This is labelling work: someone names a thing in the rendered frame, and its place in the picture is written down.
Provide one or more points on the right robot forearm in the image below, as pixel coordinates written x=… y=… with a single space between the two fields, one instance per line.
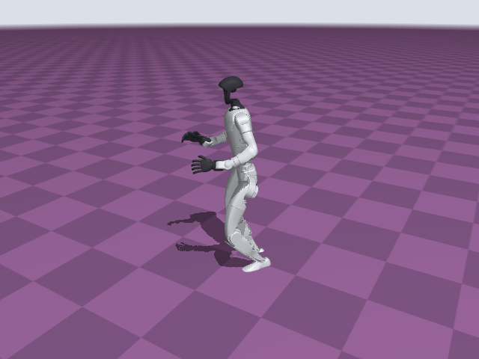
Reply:
x=217 y=139

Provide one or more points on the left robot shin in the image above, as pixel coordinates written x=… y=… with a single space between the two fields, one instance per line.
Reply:
x=241 y=244

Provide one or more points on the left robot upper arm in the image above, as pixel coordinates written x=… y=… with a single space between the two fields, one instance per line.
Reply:
x=243 y=124

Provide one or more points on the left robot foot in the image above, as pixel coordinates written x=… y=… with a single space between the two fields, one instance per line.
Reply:
x=255 y=265

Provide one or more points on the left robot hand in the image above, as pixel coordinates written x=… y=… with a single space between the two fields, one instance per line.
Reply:
x=205 y=165

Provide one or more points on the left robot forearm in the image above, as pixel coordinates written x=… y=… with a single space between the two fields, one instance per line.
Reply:
x=236 y=161

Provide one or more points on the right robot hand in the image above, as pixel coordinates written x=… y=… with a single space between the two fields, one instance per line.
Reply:
x=195 y=137

